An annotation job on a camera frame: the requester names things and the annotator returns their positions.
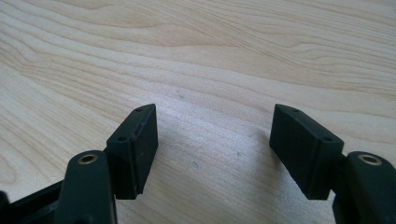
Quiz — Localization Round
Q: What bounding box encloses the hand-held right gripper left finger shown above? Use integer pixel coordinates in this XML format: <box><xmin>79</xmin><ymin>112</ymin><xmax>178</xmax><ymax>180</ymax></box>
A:
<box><xmin>106</xmin><ymin>103</ymin><xmax>159</xmax><ymax>201</ymax></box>

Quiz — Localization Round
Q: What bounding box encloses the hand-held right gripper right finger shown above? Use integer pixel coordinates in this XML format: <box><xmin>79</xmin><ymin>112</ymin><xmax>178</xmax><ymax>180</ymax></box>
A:
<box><xmin>269</xmin><ymin>104</ymin><xmax>346</xmax><ymax>201</ymax></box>

